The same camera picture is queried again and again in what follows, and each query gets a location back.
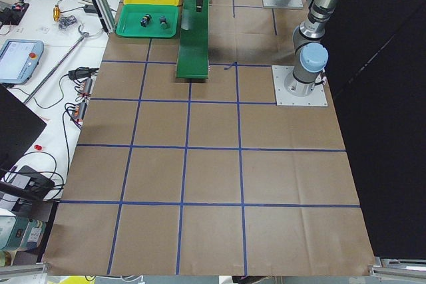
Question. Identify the green push button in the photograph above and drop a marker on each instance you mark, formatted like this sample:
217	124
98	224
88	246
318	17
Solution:
163	22

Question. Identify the yellow push button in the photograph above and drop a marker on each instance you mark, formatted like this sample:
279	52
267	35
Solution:
145	21

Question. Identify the black power adapter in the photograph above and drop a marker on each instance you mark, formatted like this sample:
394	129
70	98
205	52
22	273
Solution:
82	72

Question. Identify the green plastic tray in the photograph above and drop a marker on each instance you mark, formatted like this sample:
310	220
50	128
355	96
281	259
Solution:
131	14

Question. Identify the black box device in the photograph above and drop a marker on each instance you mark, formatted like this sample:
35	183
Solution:
30	185

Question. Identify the teach pendant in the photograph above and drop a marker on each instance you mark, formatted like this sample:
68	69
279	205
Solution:
19	58

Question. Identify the black laptop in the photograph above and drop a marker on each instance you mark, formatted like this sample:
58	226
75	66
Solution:
20	127

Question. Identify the metal rod with claw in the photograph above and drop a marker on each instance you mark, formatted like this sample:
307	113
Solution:
83	36

